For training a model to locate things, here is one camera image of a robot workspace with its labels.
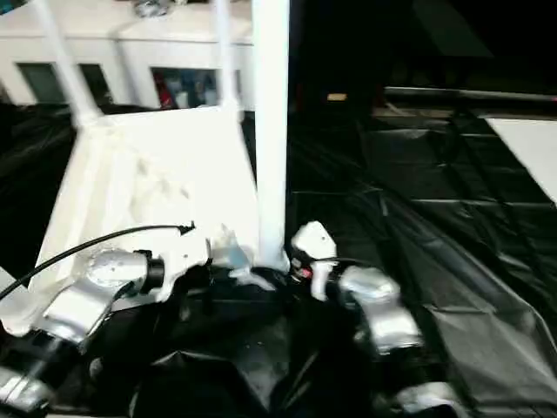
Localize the tall black cabinet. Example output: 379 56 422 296
289 0 388 117

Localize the white flat board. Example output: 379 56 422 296
485 117 557 206

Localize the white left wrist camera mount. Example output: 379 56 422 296
151 234 214 302

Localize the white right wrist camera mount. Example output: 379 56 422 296
290 220 339 301

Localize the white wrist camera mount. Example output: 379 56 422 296
151 234 214 302
290 220 339 301

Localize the black horizontal bar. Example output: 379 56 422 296
384 85 557 105

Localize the black plastic mat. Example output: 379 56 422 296
0 98 557 418

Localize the white cabinet with glass doors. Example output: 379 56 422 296
0 0 256 110

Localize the white plastic table top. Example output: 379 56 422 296
0 104 291 337

